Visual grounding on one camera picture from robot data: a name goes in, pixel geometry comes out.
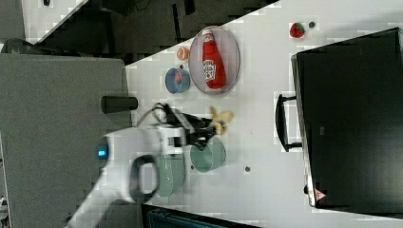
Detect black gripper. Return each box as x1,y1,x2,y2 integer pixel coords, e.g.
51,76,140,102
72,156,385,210
170,108,216,147

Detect blue bowl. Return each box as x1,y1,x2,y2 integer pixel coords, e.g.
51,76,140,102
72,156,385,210
164,68,190,94

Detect black cylinder post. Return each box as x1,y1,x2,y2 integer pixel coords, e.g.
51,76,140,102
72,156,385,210
101,96,138,114

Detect red ketchup bottle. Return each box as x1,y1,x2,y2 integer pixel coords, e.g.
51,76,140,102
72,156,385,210
201,29,226,89

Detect green colander basket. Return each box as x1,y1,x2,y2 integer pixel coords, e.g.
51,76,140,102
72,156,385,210
157,155,185,198

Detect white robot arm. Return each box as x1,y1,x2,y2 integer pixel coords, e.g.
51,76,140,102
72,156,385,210
65,104,222,228

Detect grey round plate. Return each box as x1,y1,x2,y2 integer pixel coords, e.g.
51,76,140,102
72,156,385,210
188,26,240,95

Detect toaster oven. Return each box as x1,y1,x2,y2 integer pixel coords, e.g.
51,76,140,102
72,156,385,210
276,28,403,218

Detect green mug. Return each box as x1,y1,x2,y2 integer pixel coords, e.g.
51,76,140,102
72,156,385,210
190,137,226,173

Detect pink strawberry toy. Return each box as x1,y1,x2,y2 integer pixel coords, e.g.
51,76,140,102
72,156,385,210
175,73,182,84

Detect peeled toy banana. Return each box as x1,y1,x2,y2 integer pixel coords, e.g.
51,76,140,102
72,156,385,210
210,106,234,135

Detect red tomato toy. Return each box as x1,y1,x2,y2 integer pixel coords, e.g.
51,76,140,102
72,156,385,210
289,23,305,38

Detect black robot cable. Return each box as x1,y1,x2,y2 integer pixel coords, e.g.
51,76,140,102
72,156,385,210
136,103,174,127

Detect blue metal frame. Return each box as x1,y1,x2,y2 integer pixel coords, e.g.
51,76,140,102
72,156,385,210
142,204,258,228

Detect grey partition panel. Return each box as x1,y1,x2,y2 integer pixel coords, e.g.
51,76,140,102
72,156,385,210
1,54,131,228

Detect orange half toy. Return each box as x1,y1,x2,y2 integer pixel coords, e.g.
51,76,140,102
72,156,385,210
177,47,190,61

